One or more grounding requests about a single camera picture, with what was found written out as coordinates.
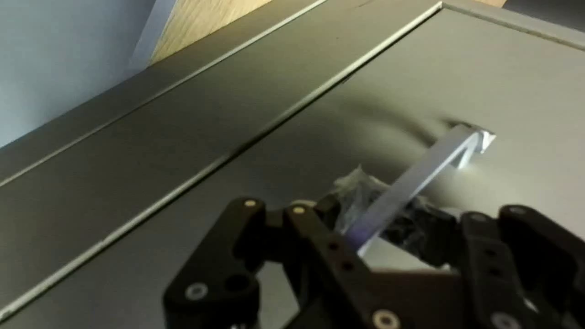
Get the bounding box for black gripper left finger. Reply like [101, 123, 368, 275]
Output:
[163, 198, 391, 329]

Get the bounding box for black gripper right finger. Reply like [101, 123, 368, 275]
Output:
[390, 205, 585, 329]

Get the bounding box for metal bottom drawer handle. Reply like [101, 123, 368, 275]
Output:
[346, 125, 496, 257]

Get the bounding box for beige bottom cabinet drawer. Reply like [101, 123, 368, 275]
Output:
[0, 3, 585, 329]

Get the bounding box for beige vertical file cabinet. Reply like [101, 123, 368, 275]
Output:
[0, 0, 585, 329]

